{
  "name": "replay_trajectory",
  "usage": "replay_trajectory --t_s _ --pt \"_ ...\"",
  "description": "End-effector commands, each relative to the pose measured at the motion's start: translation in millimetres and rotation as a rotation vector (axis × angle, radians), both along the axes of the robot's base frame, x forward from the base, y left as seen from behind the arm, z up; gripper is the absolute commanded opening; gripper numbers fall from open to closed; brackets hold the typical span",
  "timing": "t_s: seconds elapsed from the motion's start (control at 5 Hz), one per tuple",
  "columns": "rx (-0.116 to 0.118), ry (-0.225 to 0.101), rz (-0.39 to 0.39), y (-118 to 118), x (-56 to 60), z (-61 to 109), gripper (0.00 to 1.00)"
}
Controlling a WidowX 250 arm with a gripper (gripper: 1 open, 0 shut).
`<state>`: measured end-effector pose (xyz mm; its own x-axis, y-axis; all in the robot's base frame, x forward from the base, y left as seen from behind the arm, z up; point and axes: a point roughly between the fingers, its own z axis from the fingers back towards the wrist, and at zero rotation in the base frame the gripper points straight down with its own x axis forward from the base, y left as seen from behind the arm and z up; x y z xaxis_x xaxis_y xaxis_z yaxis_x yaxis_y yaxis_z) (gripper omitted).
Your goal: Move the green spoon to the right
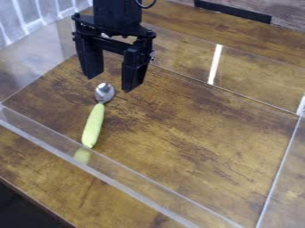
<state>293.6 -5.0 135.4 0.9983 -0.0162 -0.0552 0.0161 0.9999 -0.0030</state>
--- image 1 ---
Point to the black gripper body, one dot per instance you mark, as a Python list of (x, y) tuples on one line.
[(114, 26)]

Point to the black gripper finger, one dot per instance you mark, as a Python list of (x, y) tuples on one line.
[(134, 67), (90, 56)]

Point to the green handled metal spoon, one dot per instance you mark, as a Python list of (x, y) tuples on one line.
[(103, 94)]

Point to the black bar in background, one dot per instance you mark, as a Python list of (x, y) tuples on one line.
[(256, 16)]

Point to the clear acrylic enclosure wall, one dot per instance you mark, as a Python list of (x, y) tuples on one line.
[(201, 148)]

